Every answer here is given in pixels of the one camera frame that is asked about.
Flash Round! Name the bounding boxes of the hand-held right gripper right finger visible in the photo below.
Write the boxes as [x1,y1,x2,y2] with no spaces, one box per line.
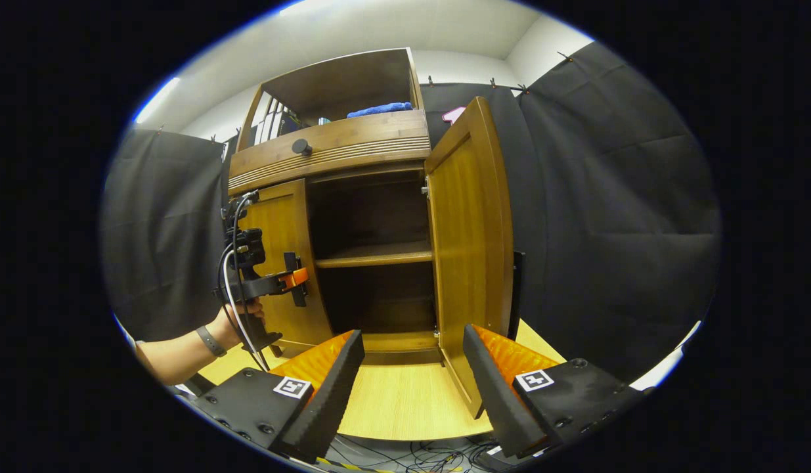
[462,323,654,459]

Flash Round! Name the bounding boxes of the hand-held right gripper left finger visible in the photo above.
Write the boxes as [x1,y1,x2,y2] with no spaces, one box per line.
[195,330,365,464]

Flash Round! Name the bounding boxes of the wooden cabinet door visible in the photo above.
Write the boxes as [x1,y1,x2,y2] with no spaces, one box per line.
[238,179,334,348]
[424,97,515,419]

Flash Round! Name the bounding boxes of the wooden double-door shoe cabinet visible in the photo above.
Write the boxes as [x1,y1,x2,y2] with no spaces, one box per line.
[227,47,445,366]

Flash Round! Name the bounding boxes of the wooden inner shelf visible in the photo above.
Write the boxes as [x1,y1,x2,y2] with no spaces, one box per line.
[315,240,433,269]

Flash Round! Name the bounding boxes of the dark wristband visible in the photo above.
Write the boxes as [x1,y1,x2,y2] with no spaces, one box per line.
[196,325,227,357]

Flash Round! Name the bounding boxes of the blue cloth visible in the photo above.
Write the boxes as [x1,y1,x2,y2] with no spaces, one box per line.
[347,101,413,119]

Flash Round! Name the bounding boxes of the black backdrop cloth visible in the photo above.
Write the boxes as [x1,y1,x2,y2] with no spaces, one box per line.
[102,41,721,382]

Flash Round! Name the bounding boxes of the black cable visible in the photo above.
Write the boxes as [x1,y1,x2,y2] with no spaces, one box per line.
[216,195,260,329]

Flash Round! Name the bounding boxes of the white cable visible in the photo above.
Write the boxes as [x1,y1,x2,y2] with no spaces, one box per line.
[223,244,270,372]

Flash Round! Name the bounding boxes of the bundle of floor cables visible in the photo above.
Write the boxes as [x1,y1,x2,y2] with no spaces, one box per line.
[313,434,504,473]

